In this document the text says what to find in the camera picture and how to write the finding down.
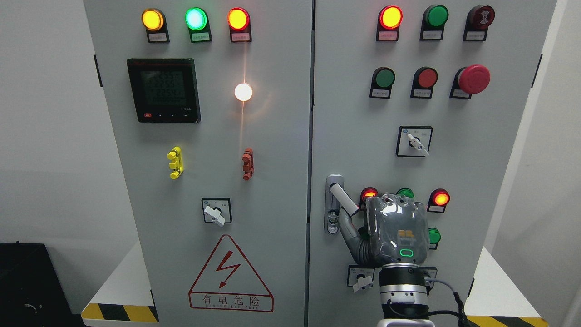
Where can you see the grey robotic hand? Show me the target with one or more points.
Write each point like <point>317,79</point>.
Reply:
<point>398,232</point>

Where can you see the silver door handle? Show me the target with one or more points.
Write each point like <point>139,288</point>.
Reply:
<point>335,199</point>

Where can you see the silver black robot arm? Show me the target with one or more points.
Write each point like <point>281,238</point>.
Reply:
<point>403,296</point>

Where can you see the grey right cabinet door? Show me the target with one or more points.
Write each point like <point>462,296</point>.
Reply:
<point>356,136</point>

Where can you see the grey cabinet door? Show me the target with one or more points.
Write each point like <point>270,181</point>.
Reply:
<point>356,136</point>
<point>269,210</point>

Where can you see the red lit lamp right door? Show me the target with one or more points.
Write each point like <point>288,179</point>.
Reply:
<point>388,24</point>

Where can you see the grey left cabinet door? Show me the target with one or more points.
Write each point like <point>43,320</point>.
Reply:
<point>269,210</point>

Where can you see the green push button lower left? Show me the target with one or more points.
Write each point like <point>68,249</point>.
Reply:
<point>364,233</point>

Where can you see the green push button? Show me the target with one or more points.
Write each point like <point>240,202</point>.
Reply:
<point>364,233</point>
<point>382,82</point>
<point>434,238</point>

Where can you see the green push button lower right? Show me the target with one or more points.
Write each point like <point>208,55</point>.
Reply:
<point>434,238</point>

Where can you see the green lamp middle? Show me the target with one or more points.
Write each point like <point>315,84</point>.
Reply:
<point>405,192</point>

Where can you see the red lit lamp middle left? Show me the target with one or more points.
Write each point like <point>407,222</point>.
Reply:
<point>366,193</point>

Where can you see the red lit lamp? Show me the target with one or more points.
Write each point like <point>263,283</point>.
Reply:
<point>366,193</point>
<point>438,201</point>

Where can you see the red lit lamp middle right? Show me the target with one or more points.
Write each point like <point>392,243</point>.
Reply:
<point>438,201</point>

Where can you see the green push button upper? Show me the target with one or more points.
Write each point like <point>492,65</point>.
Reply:
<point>382,82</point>

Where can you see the red push button upper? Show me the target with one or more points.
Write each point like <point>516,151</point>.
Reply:
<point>423,83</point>

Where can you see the red terminal connector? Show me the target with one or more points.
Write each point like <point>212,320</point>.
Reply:
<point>248,164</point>

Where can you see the red emergency stop mushroom button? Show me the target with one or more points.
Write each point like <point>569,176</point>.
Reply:
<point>470,80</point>

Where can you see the red electric hazard warning sticker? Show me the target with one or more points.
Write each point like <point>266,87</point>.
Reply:
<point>228,281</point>

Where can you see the white lit indicator lamp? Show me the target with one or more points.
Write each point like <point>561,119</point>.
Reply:
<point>243,92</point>

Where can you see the green lamp top right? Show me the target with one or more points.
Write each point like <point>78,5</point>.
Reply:
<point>433,23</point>

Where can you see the dark red buzzer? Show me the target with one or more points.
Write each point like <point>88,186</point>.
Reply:
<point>478,20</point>

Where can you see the yellow terminal connector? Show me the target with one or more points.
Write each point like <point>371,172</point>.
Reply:
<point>176,162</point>

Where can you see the orange red-ringed indicator lamp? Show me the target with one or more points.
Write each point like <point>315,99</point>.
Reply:
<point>240,25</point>

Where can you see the black digital power meter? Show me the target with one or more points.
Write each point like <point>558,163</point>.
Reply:
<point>164,90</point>

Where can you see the white platform with hazard stripes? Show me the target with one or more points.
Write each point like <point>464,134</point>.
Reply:
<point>125,299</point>

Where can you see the green lit indicator lamp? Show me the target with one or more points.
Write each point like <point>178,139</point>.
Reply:
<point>198,25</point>

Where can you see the yellow indicator lamp top left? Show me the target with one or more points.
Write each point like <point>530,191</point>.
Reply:
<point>155,25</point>

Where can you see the black box lower left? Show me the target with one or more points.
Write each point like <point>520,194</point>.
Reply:
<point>30,291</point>

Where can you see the black knob selector switch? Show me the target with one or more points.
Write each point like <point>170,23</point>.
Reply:
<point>429,274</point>

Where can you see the lower white-lever rotary switch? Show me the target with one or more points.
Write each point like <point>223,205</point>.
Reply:
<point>360,277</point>

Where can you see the right door upper rotary switch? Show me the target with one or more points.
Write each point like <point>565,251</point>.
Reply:
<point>414,141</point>

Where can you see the door rotary switch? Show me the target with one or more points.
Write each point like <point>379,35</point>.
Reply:
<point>217,210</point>
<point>414,141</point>

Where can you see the left door rotary switch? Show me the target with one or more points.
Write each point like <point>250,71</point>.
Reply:
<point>217,210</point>

